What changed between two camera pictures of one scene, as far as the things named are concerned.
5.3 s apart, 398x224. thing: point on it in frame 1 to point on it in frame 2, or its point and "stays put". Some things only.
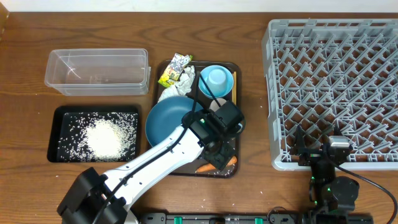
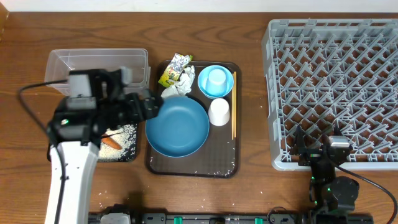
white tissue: x=182 y=88 stays put
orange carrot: x=209 y=167 to x=111 y=142
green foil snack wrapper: x=176 y=65 stays put
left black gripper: x=221 y=163 to x=133 y=101
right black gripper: x=311 y=155 stays put
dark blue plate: x=166 y=115 stays put
